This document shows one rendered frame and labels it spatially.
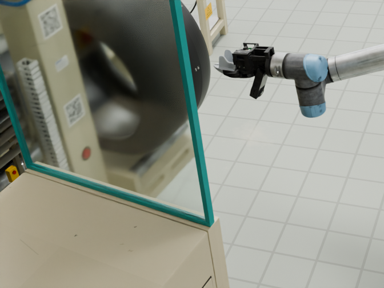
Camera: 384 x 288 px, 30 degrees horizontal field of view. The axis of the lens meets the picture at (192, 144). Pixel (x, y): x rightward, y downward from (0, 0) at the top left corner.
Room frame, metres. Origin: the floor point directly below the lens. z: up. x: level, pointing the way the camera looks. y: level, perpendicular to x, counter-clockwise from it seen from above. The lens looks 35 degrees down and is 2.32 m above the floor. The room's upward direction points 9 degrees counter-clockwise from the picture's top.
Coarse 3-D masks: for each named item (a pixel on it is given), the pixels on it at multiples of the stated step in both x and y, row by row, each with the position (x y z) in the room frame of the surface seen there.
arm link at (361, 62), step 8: (368, 48) 1.82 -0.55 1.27; (376, 48) 1.80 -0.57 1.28; (336, 56) 1.85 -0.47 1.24; (344, 56) 1.83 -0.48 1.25; (352, 56) 1.81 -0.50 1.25; (360, 56) 1.80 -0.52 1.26; (368, 56) 1.79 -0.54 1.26; (376, 56) 1.78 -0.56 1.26; (328, 64) 1.83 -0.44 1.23; (336, 64) 1.82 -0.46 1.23; (344, 64) 1.81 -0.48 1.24; (352, 64) 1.80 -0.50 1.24; (360, 64) 1.79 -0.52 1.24; (368, 64) 1.78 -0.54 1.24; (376, 64) 1.77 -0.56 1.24; (328, 72) 1.82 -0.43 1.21; (336, 72) 1.81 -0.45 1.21; (344, 72) 1.80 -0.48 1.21; (352, 72) 1.79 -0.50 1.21; (360, 72) 1.78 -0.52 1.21; (368, 72) 1.78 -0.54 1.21; (328, 80) 1.81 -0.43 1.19; (336, 80) 1.81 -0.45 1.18
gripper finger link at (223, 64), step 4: (220, 56) 1.89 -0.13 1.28; (220, 60) 1.89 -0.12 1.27; (224, 60) 1.88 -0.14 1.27; (220, 64) 1.89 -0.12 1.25; (224, 64) 1.88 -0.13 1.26; (228, 64) 1.87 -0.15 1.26; (232, 64) 1.87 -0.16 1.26; (216, 68) 1.91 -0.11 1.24; (220, 68) 1.89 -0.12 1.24; (224, 68) 1.88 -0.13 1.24; (228, 68) 1.88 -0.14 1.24; (232, 68) 1.87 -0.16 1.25; (236, 68) 1.86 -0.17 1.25; (220, 72) 1.89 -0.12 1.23
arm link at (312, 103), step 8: (296, 88) 1.74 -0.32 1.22; (304, 88) 1.71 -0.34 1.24; (312, 88) 1.71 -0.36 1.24; (320, 88) 1.72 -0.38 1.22; (304, 96) 1.71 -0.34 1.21; (312, 96) 1.71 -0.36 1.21; (320, 96) 1.71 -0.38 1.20; (304, 104) 1.71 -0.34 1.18; (312, 104) 1.70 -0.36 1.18; (320, 104) 1.71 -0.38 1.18; (304, 112) 1.72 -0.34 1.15; (312, 112) 1.71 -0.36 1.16; (320, 112) 1.71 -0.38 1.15
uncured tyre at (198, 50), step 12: (192, 24) 2.04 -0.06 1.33; (192, 36) 2.01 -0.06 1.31; (192, 48) 1.98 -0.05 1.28; (204, 48) 2.02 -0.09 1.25; (192, 60) 1.96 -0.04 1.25; (204, 60) 2.00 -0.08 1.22; (192, 72) 1.95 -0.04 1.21; (204, 72) 2.00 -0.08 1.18; (204, 84) 2.00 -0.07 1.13; (204, 96) 2.02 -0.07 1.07
